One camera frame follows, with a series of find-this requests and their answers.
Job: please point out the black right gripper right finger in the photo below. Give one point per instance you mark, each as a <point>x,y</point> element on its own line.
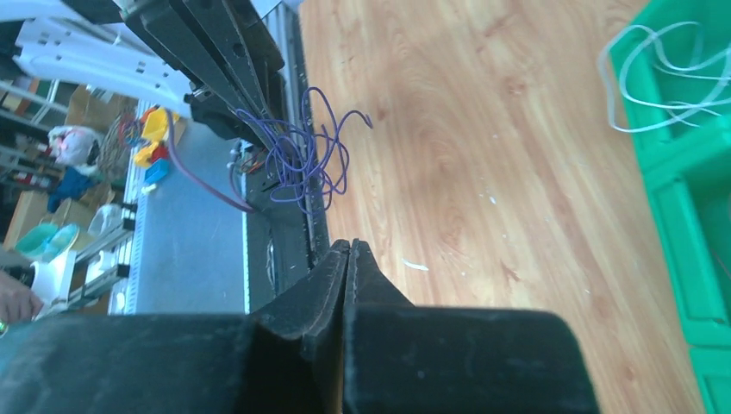
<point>404,358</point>

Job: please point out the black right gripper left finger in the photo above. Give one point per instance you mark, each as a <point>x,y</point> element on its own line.
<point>283,358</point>

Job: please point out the white wire scrap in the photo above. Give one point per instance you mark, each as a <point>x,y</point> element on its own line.
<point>415,266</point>

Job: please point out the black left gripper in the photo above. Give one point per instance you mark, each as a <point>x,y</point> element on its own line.
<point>228,54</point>

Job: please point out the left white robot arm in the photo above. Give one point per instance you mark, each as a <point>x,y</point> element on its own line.
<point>87,42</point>

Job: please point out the person hand in background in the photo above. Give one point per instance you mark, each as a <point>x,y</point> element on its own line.
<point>18,303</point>

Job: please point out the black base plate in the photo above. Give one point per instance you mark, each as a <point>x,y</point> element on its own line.
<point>289,234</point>

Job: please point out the green compartment tray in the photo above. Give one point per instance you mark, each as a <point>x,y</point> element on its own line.
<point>670,71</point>

